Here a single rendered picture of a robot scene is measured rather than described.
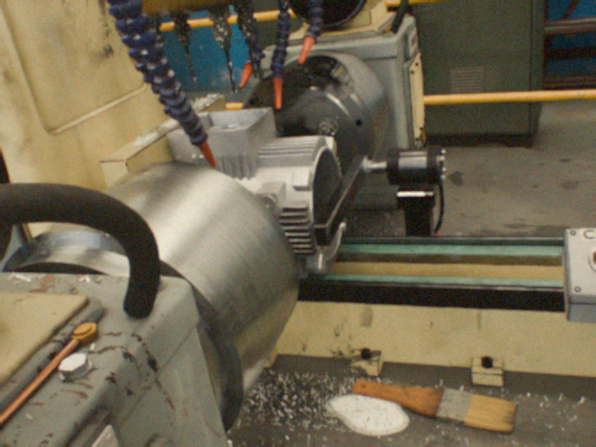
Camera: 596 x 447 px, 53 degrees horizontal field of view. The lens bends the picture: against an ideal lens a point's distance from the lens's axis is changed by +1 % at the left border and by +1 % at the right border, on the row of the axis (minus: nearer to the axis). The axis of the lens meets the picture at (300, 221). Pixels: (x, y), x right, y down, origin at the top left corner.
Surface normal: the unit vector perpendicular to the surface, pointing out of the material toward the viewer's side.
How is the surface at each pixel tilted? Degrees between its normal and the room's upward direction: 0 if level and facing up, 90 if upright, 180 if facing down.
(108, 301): 0
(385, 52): 90
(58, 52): 90
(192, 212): 32
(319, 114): 90
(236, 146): 90
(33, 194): 57
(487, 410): 2
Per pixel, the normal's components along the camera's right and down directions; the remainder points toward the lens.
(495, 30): -0.43, 0.44
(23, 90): 0.95, 0.00
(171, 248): 0.43, -0.73
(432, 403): -0.15, -0.90
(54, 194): 0.68, -0.46
